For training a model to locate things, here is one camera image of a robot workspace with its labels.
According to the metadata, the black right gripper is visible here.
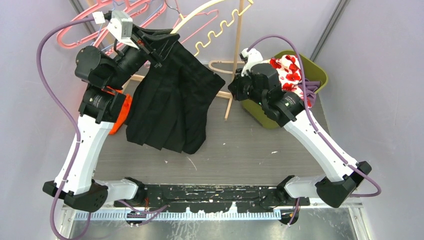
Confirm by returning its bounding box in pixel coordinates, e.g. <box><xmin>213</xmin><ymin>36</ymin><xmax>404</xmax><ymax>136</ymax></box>
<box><xmin>227</xmin><ymin>67</ymin><xmax>266</xmax><ymax>108</ymax></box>

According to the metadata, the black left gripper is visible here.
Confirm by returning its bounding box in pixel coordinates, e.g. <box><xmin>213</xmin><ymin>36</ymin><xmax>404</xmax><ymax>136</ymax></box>
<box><xmin>106</xmin><ymin>24</ymin><xmax>179</xmax><ymax>91</ymax></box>

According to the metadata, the thin pink wire hanger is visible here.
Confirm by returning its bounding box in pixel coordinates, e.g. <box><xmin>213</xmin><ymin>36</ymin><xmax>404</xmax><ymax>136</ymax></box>
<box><xmin>178</xmin><ymin>9</ymin><xmax>220</xmax><ymax>44</ymax></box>

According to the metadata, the red white patterned garment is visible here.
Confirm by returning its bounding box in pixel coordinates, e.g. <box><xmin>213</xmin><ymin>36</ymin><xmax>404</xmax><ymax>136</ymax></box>
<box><xmin>263</xmin><ymin>54</ymin><xmax>302</xmax><ymax>97</ymax></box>

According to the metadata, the black skirt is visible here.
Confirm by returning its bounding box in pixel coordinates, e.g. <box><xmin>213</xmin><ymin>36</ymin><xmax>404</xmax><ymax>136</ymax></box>
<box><xmin>125</xmin><ymin>29</ymin><xmax>226</xmax><ymax>155</ymax></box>

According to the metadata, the purple skirt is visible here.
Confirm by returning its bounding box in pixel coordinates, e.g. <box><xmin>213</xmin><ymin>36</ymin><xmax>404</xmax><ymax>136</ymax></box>
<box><xmin>297</xmin><ymin>78</ymin><xmax>321</xmax><ymax>108</ymax></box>

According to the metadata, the cream yellow hanger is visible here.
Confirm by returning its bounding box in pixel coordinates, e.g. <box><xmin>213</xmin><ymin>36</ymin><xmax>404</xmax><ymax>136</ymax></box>
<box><xmin>170</xmin><ymin>0</ymin><xmax>255</xmax><ymax>58</ymax></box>

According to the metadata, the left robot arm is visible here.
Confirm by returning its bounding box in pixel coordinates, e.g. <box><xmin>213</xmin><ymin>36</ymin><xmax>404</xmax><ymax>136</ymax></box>
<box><xmin>42</xmin><ymin>26</ymin><xmax>180</xmax><ymax>213</ymax></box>

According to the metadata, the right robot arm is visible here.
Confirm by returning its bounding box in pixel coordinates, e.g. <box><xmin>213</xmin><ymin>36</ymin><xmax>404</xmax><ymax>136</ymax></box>
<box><xmin>228</xmin><ymin>63</ymin><xmax>372</xmax><ymax>208</ymax></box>

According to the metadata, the pink empty hanger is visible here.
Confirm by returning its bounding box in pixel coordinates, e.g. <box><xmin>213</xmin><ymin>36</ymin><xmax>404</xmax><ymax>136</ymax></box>
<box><xmin>56</xmin><ymin>0</ymin><xmax>149</xmax><ymax>49</ymax></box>

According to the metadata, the wooden clothes rack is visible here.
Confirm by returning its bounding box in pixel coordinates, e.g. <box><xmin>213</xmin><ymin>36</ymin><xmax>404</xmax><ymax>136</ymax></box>
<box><xmin>86</xmin><ymin>0</ymin><xmax>254</xmax><ymax>121</ymax></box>

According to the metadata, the green plastic basket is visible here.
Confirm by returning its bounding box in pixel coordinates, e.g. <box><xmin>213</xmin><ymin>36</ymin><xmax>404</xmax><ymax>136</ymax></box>
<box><xmin>241</xmin><ymin>54</ymin><xmax>328</xmax><ymax>129</ymax></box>

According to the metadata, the orange cloth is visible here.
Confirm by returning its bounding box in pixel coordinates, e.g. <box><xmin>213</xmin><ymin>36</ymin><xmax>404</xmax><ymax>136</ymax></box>
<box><xmin>109</xmin><ymin>93</ymin><xmax>133</xmax><ymax>135</ymax></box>

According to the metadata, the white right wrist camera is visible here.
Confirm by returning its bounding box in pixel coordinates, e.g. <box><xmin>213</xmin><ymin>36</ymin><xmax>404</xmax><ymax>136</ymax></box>
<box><xmin>240</xmin><ymin>48</ymin><xmax>264</xmax><ymax>77</ymax></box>

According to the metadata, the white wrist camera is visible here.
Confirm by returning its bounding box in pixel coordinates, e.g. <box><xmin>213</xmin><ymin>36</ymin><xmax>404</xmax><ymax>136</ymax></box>
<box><xmin>240</xmin><ymin>48</ymin><xmax>264</xmax><ymax>77</ymax></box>
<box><xmin>107</xmin><ymin>10</ymin><xmax>139</xmax><ymax>49</ymax></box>

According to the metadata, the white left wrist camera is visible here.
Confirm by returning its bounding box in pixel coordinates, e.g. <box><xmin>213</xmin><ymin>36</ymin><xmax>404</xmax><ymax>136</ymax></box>
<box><xmin>107</xmin><ymin>10</ymin><xmax>139</xmax><ymax>49</ymax></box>

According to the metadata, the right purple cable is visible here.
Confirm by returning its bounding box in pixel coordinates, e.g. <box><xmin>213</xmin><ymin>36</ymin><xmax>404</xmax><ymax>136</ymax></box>
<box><xmin>246</xmin><ymin>34</ymin><xmax>382</xmax><ymax>229</ymax></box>

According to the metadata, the purple cable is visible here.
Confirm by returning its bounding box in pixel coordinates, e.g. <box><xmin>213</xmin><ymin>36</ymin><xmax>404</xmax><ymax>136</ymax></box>
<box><xmin>246</xmin><ymin>34</ymin><xmax>382</xmax><ymax>229</ymax></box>
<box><xmin>35</xmin><ymin>11</ymin><xmax>170</xmax><ymax>240</ymax></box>

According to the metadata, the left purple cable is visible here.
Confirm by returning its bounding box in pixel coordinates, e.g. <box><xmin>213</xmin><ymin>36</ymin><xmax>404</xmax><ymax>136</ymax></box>
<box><xmin>35</xmin><ymin>11</ymin><xmax>170</xmax><ymax>240</ymax></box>

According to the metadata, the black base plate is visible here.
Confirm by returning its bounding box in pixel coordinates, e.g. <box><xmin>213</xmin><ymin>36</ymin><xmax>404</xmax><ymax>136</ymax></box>
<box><xmin>126</xmin><ymin>184</ymin><xmax>296</xmax><ymax>214</ymax></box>

